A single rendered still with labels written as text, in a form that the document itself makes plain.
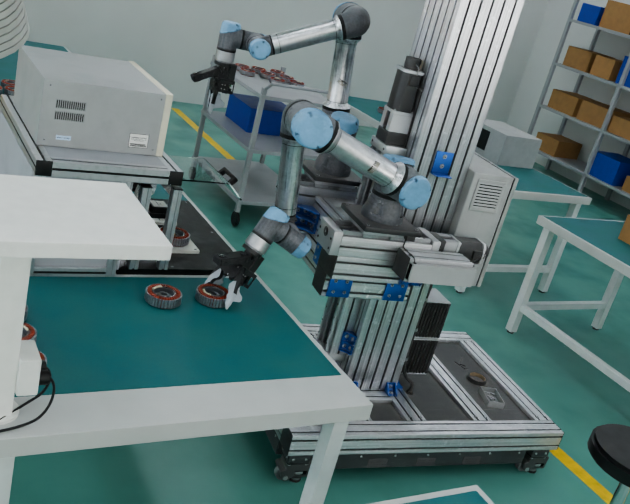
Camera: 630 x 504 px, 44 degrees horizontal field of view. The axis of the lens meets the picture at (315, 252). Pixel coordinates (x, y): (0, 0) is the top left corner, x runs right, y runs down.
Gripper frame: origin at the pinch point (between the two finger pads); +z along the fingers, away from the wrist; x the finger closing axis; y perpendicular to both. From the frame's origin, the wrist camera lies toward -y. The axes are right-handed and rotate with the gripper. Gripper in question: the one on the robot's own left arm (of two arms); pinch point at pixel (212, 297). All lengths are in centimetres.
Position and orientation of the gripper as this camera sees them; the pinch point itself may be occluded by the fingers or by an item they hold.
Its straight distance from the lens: 251.7
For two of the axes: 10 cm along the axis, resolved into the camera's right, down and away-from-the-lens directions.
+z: -5.8, 8.1, -0.4
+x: -6.4, -4.3, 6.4
